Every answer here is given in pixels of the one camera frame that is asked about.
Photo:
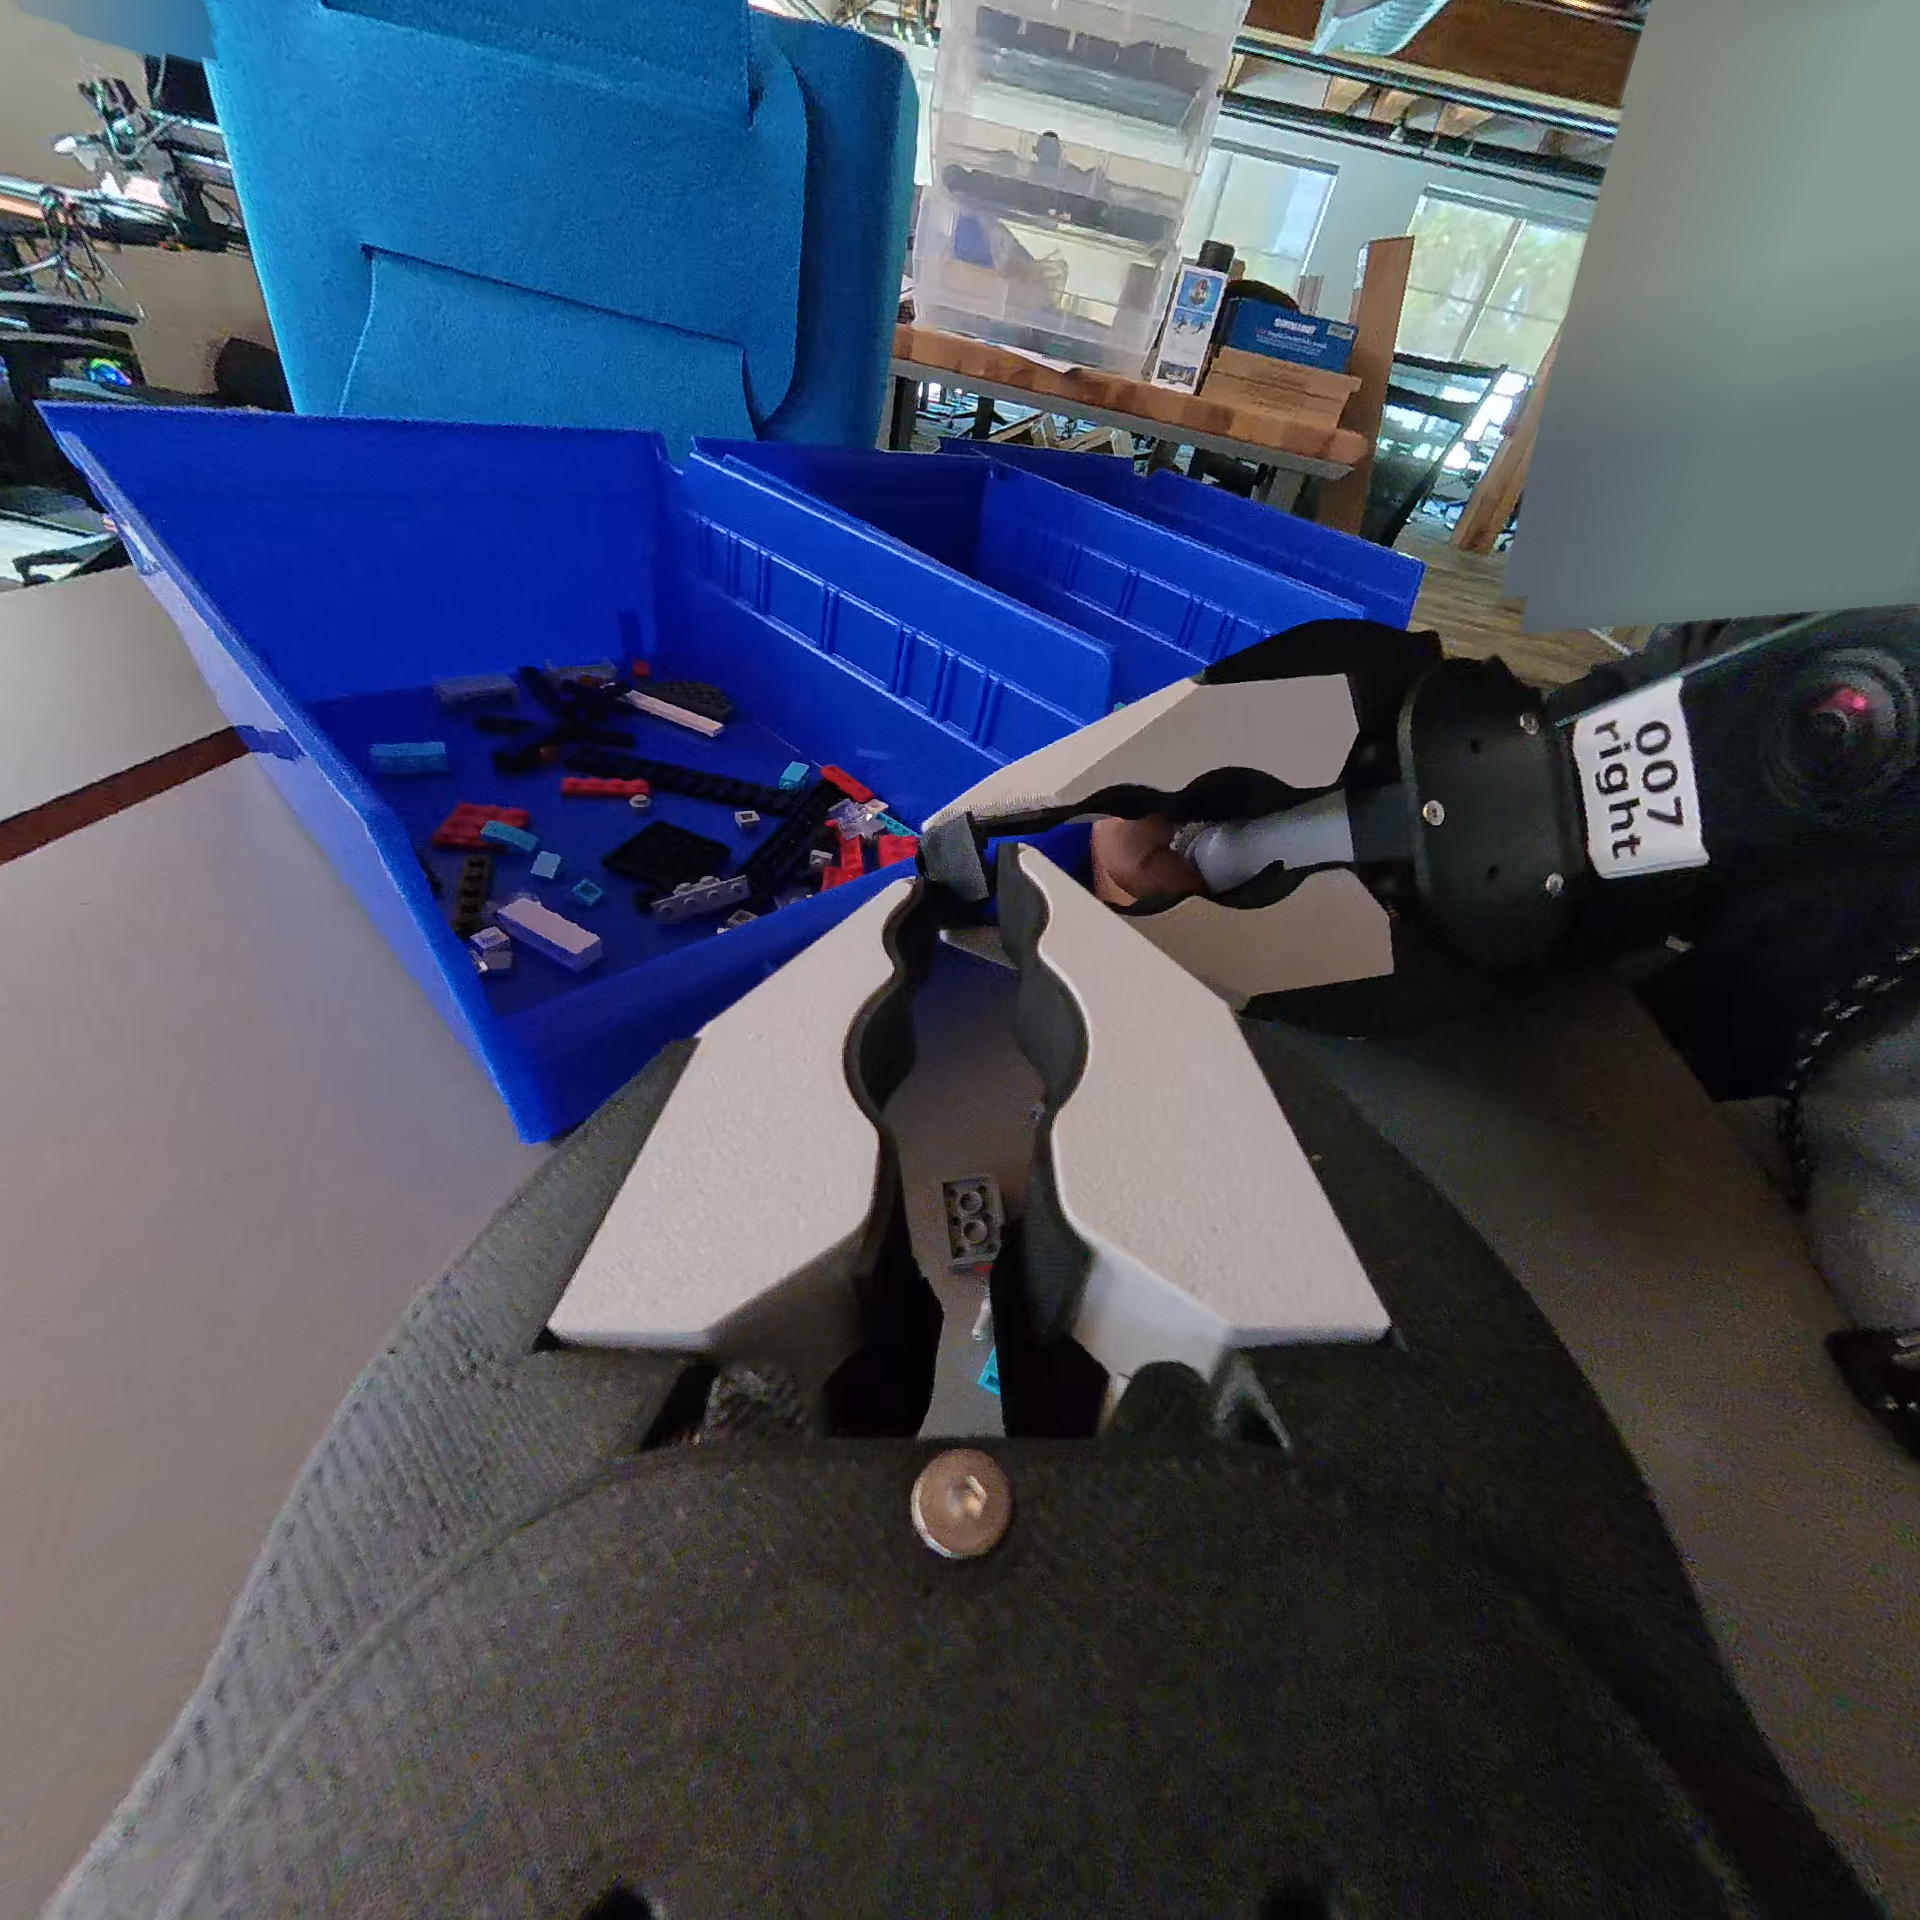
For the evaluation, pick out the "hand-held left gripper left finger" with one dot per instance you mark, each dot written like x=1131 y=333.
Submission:
x=720 y=1201

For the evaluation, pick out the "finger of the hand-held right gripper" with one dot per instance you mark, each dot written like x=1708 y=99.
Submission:
x=1290 y=944
x=1201 y=720

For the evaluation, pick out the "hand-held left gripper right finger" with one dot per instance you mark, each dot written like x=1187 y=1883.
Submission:
x=1201 y=1184

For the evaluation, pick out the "small teal toy brick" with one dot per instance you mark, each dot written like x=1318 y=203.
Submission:
x=991 y=1372

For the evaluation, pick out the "small toy brick assembly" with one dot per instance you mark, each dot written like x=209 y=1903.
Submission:
x=957 y=870

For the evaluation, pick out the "person's right forearm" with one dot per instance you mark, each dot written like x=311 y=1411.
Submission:
x=1741 y=975

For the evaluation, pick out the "grey desk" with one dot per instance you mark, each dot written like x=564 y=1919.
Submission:
x=225 y=1125

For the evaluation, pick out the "person's right hand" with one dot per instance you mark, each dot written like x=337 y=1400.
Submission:
x=1149 y=866

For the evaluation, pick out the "dark grey two-stud brick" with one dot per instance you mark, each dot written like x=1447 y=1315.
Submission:
x=972 y=1219

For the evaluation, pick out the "wooden workbench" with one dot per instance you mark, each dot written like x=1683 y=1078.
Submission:
x=1124 y=402

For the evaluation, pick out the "brown cardboard box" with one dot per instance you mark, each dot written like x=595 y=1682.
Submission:
x=1283 y=399

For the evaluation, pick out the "pile of mixed toy bricks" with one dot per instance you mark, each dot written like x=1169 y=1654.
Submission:
x=669 y=858

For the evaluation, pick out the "blue cardboard box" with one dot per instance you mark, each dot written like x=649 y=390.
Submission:
x=1287 y=333

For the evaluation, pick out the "white and blue carton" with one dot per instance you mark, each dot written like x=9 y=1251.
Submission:
x=1197 y=322

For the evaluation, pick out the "person's grey sweater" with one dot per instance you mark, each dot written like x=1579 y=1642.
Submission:
x=1868 y=1171

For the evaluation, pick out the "clear plastic drawer unit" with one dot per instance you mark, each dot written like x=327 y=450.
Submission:
x=1081 y=165

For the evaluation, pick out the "large blue plastic bin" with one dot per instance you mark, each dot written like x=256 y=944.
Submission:
x=374 y=571

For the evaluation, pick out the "background electronics equipment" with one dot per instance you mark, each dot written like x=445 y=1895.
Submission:
x=90 y=240

